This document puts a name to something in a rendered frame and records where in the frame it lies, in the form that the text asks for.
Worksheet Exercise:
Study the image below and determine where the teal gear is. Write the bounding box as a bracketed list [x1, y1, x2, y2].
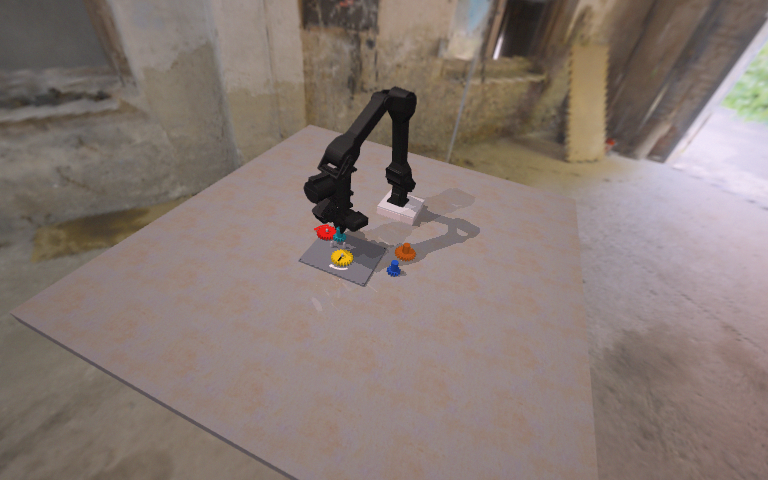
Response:
[333, 227, 346, 242]

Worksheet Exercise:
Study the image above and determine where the yellow gear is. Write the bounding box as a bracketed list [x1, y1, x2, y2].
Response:
[331, 249, 353, 266]

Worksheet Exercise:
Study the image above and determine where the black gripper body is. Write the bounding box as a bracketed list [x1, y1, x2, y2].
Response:
[329, 189, 368, 232]

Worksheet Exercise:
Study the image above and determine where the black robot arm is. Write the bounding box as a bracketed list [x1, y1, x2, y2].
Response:
[304, 87, 417, 224]

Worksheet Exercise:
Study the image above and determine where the orange gear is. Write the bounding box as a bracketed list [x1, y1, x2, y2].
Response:
[395, 243, 416, 261]

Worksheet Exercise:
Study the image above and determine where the red gear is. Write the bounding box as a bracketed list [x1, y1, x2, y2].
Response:
[317, 226, 336, 241]

